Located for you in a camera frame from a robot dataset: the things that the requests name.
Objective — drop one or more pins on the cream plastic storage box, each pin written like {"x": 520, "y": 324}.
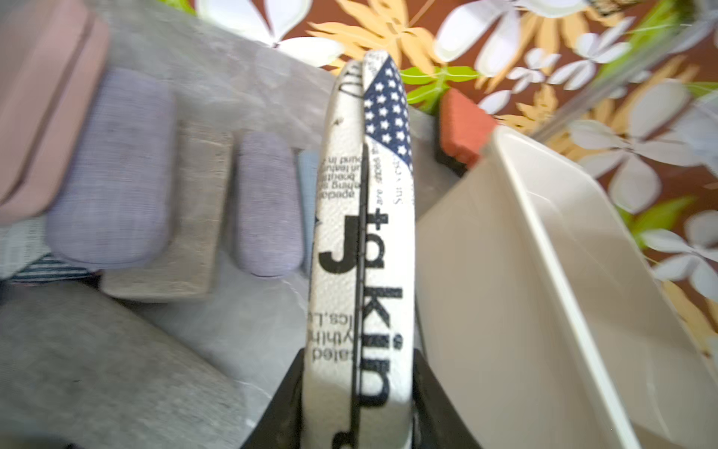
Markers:
{"x": 542, "y": 321}

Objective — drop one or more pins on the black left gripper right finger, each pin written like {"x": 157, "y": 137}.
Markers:
{"x": 436, "y": 422}

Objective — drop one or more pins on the purple fabric glasses case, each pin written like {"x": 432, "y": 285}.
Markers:
{"x": 267, "y": 218}

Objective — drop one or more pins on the grey fabric glasses case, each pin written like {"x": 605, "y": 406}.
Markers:
{"x": 81, "y": 368}

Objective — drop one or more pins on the flag newspaper glasses case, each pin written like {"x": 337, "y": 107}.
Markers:
{"x": 26, "y": 259}

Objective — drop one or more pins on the pink glasses case left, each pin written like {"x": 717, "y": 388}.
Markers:
{"x": 53, "y": 55}

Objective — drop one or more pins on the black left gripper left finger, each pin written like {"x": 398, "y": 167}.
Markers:
{"x": 281, "y": 424}

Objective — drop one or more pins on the lilac fabric glasses case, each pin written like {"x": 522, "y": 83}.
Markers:
{"x": 115, "y": 207}

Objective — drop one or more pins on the light blue fabric glasses case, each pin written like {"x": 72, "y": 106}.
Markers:
{"x": 308, "y": 165}

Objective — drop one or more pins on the grey stone block case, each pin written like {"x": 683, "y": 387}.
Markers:
{"x": 186, "y": 269}

